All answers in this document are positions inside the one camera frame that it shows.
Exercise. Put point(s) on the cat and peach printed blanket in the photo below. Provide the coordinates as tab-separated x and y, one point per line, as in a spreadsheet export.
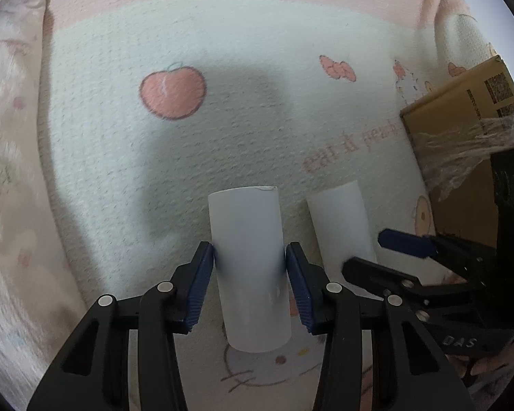
222	115

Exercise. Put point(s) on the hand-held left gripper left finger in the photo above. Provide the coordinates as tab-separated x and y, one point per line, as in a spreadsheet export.
199	282

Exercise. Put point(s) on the brown cardboard box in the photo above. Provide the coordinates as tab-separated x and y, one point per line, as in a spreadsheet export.
458	137

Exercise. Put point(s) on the person's right hand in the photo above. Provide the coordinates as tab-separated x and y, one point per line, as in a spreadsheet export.
484	368

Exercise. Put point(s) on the pink floral pillow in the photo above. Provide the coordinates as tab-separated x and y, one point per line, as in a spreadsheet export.
13	222

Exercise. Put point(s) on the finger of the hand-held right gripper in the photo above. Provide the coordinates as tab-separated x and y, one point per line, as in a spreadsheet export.
368	270
404	242

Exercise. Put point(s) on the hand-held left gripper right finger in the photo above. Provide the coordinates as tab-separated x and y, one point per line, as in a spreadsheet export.
300	284

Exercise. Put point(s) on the white paper tube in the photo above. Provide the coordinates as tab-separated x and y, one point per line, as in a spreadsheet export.
342	227
250	265

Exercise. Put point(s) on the clear plastic wrap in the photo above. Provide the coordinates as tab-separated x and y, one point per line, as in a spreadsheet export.
467	154

